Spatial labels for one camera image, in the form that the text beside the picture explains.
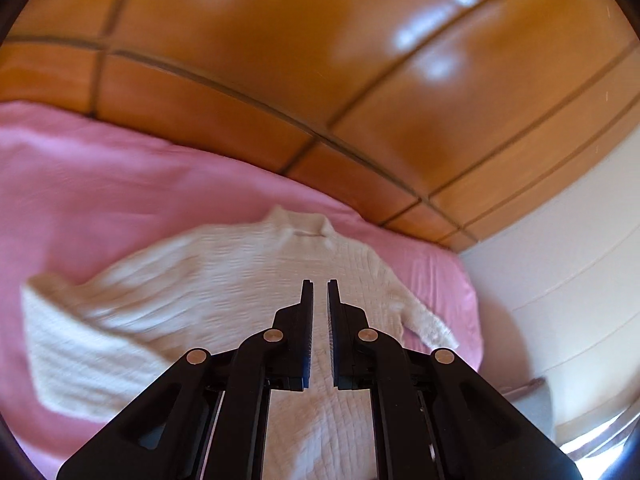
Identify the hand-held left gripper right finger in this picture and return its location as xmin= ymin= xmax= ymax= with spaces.
xmin=327 ymin=279 xmax=584 ymax=480

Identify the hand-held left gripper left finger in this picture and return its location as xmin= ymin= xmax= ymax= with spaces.
xmin=56 ymin=279 xmax=315 ymax=480

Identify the white knit sweater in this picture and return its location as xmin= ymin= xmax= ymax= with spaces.
xmin=21 ymin=206 xmax=461 ymax=480

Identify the pink bed blanket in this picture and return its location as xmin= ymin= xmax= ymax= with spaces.
xmin=0 ymin=101 xmax=485 ymax=480

